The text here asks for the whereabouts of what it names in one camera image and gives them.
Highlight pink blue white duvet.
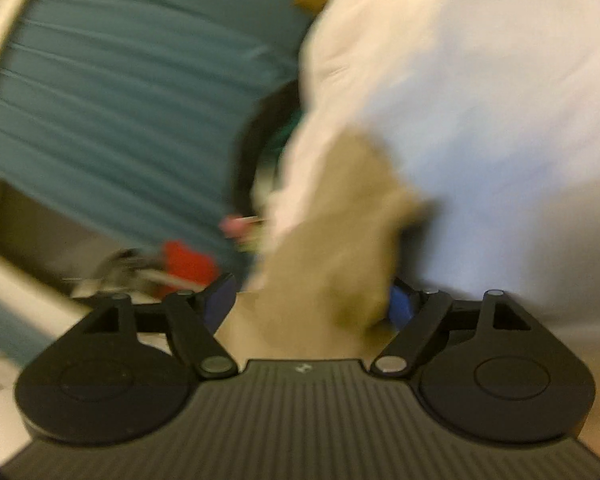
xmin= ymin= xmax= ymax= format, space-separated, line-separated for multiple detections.
xmin=268 ymin=0 xmax=600 ymax=344

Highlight tan printed sweatshirt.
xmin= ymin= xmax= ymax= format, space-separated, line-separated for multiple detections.
xmin=218 ymin=130 xmax=426 ymax=365

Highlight right blue curtain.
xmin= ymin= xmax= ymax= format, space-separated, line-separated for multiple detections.
xmin=0 ymin=0 xmax=310 ymax=273

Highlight red fuzzy cloth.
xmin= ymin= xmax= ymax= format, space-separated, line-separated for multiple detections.
xmin=159 ymin=240 xmax=220 ymax=298

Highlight garment steamer on stand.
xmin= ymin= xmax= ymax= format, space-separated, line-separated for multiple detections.
xmin=71 ymin=249 xmax=204 ymax=302

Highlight pink garment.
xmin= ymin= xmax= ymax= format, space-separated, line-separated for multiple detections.
xmin=220 ymin=214 xmax=261 ymax=242

